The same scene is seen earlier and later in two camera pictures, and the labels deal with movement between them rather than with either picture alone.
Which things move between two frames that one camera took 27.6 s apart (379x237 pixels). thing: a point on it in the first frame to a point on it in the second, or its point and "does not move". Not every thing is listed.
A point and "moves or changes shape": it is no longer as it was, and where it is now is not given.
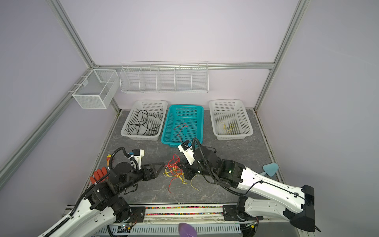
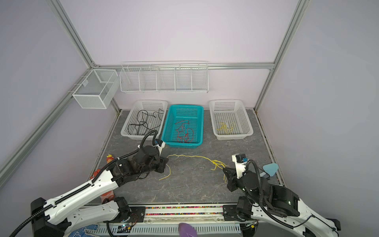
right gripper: (189, 166) to (232, 173)
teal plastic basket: (183, 122) does not move
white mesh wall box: (96, 90) does not move
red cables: (179, 137) moves or changes shape
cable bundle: (172, 169) moves or changes shape
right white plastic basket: (230, 120) does not move
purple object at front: (186, 230) does not move
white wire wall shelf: (167, 77) does not move
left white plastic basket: (146, 120) does not move
